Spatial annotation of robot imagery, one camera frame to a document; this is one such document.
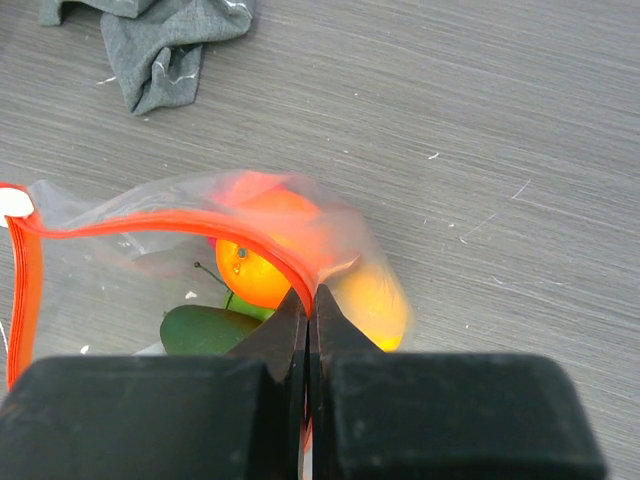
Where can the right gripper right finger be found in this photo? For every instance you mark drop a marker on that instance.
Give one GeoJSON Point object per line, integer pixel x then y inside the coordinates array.
{"type": "Point", "coordinates": [380, 415]}

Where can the clear zip top bag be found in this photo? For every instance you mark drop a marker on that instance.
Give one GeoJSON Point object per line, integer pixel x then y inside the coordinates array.
{"type": "Point", "coordinates": [97, 279]}

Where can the red apple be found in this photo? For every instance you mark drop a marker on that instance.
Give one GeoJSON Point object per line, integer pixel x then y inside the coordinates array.
{"type": "Point", "coordinates": [252, 193]}

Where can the orange fruit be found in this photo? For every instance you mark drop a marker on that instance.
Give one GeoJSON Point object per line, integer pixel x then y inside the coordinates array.
{"type": "Point", "coordinates": [248, 268]}

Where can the dark green avocado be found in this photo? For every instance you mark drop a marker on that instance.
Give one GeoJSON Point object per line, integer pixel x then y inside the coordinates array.
{"type": "Point", "coordinates": [202, 330]}

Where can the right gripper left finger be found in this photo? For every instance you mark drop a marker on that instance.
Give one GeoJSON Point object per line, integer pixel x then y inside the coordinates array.
{"type": "Point", "coordinates": [237, 416]}

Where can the yellow lemon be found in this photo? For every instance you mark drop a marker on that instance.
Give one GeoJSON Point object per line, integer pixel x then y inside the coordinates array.
{"type": "Point", "coordinates": [371, 297]}

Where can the grey crumpled cloth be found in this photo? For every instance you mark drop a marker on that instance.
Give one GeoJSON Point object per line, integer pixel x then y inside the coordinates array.
{"type": "Point", "coordinates": [155, 47]}

